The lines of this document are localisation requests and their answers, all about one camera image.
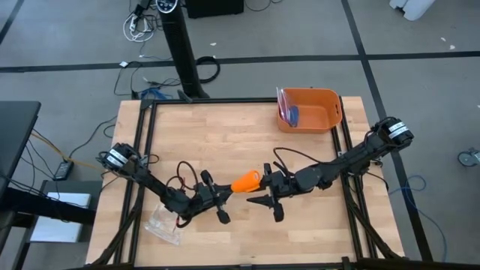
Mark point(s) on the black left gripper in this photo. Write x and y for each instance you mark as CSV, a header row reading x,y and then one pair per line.
x,y
204,197

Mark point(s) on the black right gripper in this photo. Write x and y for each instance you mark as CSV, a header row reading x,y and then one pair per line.
x,y
285,183

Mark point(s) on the orange elastic bandage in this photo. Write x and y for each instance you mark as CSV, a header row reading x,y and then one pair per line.
x,y
245,182

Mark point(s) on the clear plastic zip bag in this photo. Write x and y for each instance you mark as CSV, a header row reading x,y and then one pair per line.
x,y
161,228

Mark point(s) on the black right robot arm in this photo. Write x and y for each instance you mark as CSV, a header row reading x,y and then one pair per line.
x,y
352,159

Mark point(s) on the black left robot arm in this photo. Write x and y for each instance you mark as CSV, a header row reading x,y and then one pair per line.
x,y
157,185

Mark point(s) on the plastic bag with blue item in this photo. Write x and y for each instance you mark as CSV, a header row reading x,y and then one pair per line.
x,y
288,110

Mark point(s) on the orange plastic bin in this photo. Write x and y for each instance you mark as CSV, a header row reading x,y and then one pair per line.
x,y
318,112

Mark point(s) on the black tower fan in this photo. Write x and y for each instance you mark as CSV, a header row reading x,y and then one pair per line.
x,y
180,45

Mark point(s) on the black power adapter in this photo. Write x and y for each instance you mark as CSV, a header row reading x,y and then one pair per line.
x,y
63,170

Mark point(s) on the small white plug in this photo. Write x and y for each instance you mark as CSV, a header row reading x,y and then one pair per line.
x,y
123,64

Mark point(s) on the white box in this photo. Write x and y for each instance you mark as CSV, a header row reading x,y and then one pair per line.
x,y
56,228

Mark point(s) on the grey caster wheel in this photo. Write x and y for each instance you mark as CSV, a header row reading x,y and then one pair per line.
x,y
467,158

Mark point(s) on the black power brick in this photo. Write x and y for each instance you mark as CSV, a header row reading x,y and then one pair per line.
x,y
142,5

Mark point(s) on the black desk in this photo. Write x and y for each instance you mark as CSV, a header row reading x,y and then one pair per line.
x,y
15,131

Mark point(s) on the white bulky object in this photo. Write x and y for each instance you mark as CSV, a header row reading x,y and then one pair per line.
x,y
412,7

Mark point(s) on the black aluminium table frame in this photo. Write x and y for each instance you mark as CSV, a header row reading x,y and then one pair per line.
x,y
225,100

